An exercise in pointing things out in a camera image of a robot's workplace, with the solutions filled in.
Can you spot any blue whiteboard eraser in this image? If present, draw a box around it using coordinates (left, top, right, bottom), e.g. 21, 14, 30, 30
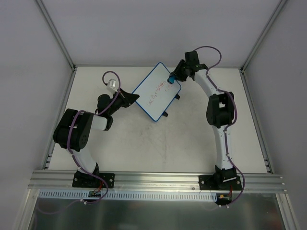
167, 76, 175, 84

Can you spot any blue framed whiteboard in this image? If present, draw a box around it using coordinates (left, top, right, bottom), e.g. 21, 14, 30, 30
132, 62, 182, 122

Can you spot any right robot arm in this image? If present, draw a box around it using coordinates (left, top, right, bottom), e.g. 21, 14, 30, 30
167, 51, 237, 190

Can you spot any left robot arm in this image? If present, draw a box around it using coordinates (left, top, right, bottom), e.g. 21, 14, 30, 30
53, 89, 140, 187

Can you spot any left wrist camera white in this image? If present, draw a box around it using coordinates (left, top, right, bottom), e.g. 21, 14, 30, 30
106, 79, 118, 94

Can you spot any right aluminium frame post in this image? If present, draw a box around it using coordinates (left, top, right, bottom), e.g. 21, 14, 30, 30
239, 0, 288, 72

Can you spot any aluminium frame post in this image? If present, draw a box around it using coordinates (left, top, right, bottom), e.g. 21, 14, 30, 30
239, 0, 288, 72
34, 0, 76, 70

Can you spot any aluminium mounting rail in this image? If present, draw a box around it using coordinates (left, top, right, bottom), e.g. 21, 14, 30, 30
28, 170, 287, 194

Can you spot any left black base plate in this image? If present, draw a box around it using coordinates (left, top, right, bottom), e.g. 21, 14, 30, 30
72, 171, 115, 188

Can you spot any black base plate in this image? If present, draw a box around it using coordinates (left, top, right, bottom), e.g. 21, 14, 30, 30
72, 171, 115, 188
198, 174, 242, 191

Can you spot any white slotted cable duct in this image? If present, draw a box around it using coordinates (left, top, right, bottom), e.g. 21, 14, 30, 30
38, 189, 217, 202

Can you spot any left aluminium frame post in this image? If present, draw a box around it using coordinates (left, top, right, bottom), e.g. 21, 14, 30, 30
34, 0, 76, 70

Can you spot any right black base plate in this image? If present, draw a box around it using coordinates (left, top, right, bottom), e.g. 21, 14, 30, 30
198, 174, 242, 191

